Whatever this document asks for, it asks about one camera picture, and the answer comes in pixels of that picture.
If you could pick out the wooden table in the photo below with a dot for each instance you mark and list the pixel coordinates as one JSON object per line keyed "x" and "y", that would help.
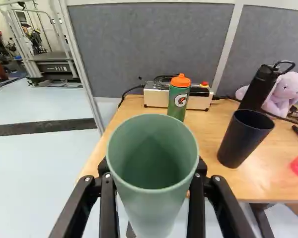
{"x": 226, "y": 178}

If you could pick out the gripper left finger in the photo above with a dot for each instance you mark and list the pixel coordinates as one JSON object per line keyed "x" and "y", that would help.
{"x": 106, "y": 198}

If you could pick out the black glasses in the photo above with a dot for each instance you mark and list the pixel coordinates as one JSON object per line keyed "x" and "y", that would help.
{"x": 297, "y": 113}

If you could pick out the black plastic cup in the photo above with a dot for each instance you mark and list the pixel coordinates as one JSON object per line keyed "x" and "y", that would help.
{"x": 241, "y": 141}

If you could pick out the purple plush bunny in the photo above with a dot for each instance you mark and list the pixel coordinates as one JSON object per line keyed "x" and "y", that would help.
{"x": 288, "y": 94}

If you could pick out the silver box with red button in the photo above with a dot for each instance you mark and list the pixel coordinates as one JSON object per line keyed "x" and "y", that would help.
{"x": 154, "y": 96}

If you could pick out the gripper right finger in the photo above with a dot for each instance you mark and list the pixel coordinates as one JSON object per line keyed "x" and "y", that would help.
{"x": 221, "y": 205}

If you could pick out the grey partition panel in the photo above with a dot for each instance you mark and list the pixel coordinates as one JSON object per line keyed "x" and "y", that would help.
{"x": 263, "y": 37}
{"x": 151, "y": 42}

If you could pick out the green plastic cup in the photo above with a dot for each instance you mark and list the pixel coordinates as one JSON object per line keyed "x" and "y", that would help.
{"x": 151, "y": 158}

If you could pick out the treadmill with white frame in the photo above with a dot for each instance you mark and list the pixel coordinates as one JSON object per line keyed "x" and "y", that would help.
{"x": 52, "y": 64}

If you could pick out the green bottle with orange cap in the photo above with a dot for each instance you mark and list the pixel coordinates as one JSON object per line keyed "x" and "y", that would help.
{"x": 177, "y": 99}

